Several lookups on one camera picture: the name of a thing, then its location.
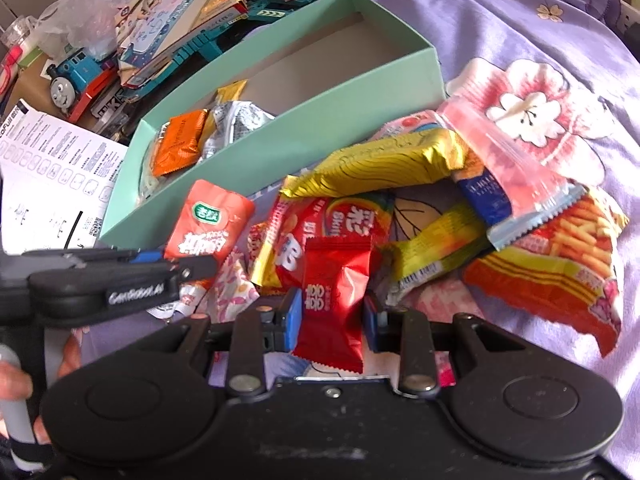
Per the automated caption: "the yellow green snack bar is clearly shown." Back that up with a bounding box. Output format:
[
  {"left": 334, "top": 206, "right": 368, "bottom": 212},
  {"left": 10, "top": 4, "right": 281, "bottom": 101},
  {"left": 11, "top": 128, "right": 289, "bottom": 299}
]
[{"left": 382, "top": 200, "right": 489, "bottom": 306}]

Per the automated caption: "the orange chips snack bag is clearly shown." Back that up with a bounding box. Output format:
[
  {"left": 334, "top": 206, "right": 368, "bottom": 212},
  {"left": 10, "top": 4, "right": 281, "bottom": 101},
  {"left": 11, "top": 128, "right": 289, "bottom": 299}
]
[{"left": 462, "top": 188, "right": 629, "bottom": 356}]

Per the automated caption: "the orange Winsun snack packet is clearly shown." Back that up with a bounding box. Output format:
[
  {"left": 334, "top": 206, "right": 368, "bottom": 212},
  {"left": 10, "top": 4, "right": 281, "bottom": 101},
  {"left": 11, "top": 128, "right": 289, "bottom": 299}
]
[{"left": 152, "top": 108, "right": 208, "bottom": 178}]

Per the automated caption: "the pink blue wafer packet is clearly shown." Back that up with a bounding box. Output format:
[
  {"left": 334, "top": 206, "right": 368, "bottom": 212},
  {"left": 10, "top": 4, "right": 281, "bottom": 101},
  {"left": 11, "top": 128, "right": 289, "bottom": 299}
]
[{"left": 369, "top": 110, "right": 446, "bottom": 141}]

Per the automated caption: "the blue Thomas toy train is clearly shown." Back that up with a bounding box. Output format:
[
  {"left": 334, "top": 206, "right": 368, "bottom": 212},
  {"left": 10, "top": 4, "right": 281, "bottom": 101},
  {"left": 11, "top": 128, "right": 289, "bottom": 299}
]
[{"left": 46, "top": 49, "right": 118, "bottom": 124}]

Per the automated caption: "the red Skittles bag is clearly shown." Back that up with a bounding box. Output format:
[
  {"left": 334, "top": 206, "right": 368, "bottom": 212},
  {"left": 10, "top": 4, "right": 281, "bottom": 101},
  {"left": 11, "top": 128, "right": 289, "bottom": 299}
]
[{"left": 250, "top": 192, "right": 394, "bottom": 290}]

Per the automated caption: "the white printed instruction sheet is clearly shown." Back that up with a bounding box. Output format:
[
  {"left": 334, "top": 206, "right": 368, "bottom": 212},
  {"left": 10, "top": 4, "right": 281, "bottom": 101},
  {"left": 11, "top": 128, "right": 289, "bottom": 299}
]
[{"left": 1, "top": 100, "right": 127, "bottom": 255}]

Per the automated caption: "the yellow gold long snack bag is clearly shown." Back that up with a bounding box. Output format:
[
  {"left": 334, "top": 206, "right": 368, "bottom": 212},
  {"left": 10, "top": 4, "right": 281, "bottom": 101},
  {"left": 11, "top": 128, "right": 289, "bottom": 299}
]
[{"left": 280, "top": 128, "right": 469, "bottom": 198}]

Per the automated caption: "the red double-happiness candy packet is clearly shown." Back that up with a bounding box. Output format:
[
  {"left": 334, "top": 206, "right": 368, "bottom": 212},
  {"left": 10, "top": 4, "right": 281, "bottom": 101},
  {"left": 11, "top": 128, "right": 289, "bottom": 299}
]
[{"left": 293, "top": 236, "right": 374, "bottom": 374}]

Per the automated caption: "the clear pink jelly packet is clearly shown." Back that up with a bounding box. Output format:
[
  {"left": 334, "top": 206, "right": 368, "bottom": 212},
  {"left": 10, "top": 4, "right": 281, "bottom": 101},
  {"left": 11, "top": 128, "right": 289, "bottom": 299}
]
[{"left": 437, "top": 96, "right": 587, "bottom": 250}]

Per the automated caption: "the small red-edged candy packet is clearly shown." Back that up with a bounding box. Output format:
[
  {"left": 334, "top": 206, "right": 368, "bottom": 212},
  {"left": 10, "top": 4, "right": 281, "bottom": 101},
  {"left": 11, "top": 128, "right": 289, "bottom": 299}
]
[{"left": 399, "top": 276, "right": 484, "bottom": 386}]

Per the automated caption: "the blue sea salt cracker packet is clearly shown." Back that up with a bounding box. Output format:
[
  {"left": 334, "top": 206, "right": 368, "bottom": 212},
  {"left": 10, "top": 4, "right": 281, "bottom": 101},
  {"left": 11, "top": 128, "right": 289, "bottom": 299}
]
[{"left": 451, "top": 152, "right": 512, "bottom": 226}]

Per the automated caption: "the drawing mat toy box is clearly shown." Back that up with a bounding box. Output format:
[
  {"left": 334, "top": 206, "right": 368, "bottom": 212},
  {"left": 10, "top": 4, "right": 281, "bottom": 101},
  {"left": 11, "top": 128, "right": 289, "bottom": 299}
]
[{"left": 116, "top": 0, "right": 247, "bottom": 82}]

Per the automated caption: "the orange red long snack packet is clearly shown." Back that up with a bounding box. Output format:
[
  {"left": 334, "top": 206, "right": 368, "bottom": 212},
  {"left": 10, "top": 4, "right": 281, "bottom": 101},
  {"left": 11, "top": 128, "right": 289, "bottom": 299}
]
[{"left": 162, "top": 180, "right": 255, "bottom": 315}]

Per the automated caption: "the person's left hand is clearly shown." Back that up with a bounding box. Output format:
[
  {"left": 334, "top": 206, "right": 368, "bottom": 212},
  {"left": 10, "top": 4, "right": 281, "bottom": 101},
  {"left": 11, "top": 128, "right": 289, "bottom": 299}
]
[{"left": 0, "top": 334, "right": 84, "bottom": 446}]

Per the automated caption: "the small flowery candy packet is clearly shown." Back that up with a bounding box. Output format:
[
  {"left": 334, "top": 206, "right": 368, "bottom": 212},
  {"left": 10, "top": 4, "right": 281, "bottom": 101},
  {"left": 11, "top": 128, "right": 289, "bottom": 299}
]
[{"left": 246, "top": 221, "right": 269, "bottom": 273}]

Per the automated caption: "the purple floral cloth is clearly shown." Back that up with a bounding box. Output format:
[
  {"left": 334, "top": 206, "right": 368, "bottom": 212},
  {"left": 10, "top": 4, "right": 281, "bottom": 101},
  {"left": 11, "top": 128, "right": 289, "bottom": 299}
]
[{"left": 74, "top": 0, "right": 640, "bottom": 470}]

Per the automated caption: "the clear orange cracker packet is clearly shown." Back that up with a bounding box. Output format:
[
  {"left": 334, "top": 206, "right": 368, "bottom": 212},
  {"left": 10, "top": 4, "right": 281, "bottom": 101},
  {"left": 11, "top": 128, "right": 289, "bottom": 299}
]
[{"left": 137, "top": 125, "right": 167, "bottom": 205}]

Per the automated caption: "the yellow barcode snack bar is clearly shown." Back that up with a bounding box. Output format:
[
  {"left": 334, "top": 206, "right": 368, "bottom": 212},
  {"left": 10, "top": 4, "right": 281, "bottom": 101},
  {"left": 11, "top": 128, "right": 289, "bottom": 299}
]
[{"left": 214, "top": 79, "right": 247, "bottom": 106}]

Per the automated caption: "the clear plastic bag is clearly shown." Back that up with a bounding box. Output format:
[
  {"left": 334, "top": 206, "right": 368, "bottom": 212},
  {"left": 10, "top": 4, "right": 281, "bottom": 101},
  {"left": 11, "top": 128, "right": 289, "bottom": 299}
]
[{"left": 35, "top": 0, "right": 117, "bottom": 61}]

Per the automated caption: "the mint green cardboard box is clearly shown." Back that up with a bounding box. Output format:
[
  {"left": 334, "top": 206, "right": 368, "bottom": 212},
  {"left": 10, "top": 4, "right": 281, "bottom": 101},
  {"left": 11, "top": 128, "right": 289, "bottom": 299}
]
[{"left": 100, "top": 0, "right": 444, "bottom": 248}]

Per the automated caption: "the silver white snack packet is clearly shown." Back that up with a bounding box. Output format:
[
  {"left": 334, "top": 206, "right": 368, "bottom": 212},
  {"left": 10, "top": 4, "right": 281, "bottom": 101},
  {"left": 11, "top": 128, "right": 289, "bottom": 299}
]
[{"left": 198, "top": 101, "right": 274, "bottom": 162}]

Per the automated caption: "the pink white patterned packet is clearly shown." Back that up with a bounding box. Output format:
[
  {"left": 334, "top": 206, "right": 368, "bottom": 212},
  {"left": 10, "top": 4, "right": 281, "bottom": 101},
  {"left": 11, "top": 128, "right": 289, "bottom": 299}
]
[{"left": 204, "top": 247, "right": 259, "bottom": 323}]

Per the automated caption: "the teal toy track bridge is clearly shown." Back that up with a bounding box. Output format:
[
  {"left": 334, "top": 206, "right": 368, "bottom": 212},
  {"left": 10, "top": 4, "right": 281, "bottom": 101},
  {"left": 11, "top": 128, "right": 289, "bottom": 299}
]
[{"left": 90, "top": 0, "right": 314, "bottom": 125}]

